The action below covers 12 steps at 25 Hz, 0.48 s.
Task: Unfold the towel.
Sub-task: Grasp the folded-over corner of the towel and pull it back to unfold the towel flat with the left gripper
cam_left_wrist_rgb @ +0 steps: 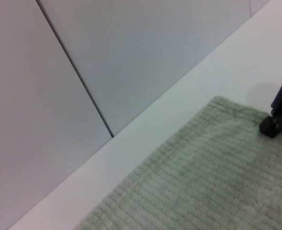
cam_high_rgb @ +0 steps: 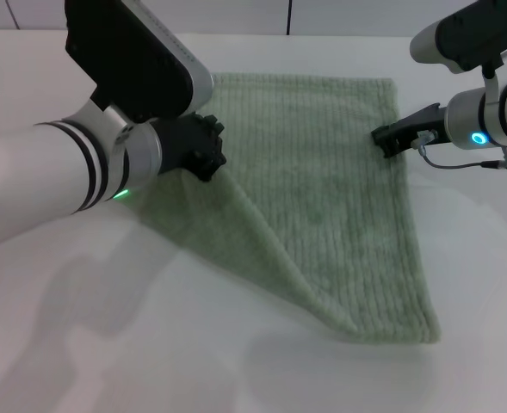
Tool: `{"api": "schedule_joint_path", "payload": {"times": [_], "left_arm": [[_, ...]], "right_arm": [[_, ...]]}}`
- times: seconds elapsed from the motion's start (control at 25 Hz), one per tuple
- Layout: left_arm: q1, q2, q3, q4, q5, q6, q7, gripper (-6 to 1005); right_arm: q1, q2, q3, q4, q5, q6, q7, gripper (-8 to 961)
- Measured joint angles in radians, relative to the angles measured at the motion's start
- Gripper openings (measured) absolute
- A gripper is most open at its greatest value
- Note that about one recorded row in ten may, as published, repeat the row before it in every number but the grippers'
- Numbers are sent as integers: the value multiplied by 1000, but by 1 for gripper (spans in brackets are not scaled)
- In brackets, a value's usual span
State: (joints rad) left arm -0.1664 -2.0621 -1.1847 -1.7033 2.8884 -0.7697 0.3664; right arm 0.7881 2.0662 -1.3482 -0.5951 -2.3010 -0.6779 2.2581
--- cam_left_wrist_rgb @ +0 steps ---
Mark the pale green ribbed towel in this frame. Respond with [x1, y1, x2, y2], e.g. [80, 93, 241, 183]
[73, 95, 282, 230]

